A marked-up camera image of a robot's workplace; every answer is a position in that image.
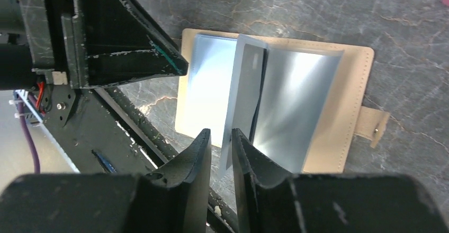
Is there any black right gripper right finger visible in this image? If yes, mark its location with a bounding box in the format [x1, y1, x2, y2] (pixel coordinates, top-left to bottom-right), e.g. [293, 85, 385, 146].
[231, 129, 448, 232]

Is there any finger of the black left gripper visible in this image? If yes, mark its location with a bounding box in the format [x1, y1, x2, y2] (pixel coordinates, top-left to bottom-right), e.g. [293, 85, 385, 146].
[119, 0, 179, 53]

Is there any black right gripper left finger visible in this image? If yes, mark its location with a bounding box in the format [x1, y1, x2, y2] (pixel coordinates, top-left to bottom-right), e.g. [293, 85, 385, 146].
[1, 129, 211, 232]

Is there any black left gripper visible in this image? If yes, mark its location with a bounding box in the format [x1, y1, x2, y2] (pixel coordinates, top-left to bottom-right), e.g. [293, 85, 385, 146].
[1, 0, 188, 90]

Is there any beige leather card holder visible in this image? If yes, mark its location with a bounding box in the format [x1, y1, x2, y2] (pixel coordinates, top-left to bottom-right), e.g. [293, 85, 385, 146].
[175, 29, 390, 177]

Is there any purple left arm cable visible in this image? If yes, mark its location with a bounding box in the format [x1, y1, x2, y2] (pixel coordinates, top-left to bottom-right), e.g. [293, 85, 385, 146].
[15, 91, 41, 175]

